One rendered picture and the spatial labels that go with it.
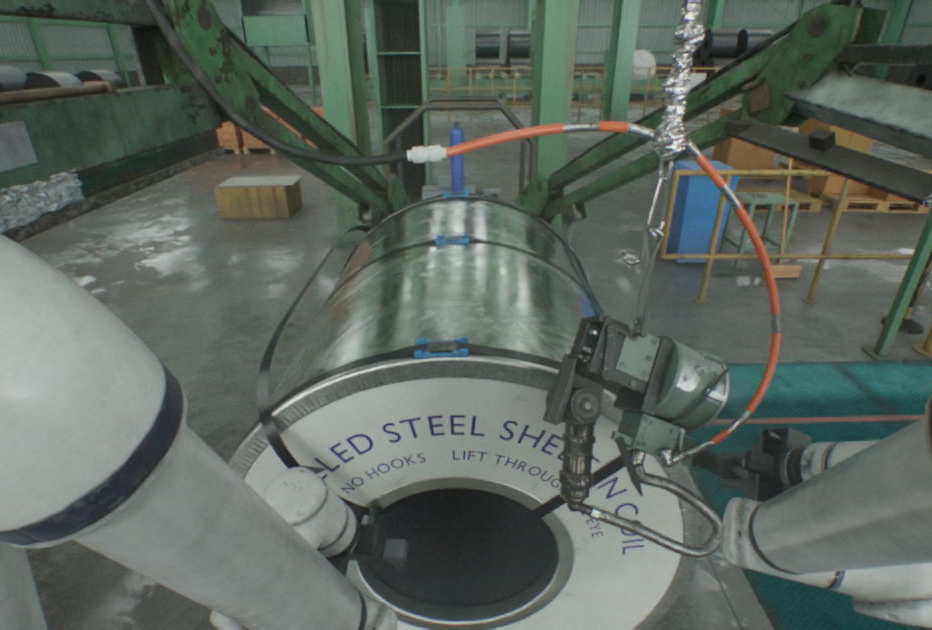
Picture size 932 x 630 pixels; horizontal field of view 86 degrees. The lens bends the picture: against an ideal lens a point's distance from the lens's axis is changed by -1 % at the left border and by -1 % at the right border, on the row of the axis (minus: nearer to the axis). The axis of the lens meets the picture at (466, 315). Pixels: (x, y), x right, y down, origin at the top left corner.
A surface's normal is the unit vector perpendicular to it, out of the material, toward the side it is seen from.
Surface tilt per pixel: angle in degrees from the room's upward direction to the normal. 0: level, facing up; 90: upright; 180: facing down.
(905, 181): 34
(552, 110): 90
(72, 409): 83
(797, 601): 0
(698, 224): 93
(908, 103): 50
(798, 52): 90
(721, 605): 0
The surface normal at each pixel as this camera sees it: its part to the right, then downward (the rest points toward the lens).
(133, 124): 1.00, 0.00
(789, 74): -0.93, 0.18
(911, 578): -0.23, -0.39
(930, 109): -0.76, -0.49
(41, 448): 0.70, 0.33
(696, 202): 0.00, 0.50
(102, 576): 0.00, -0.89
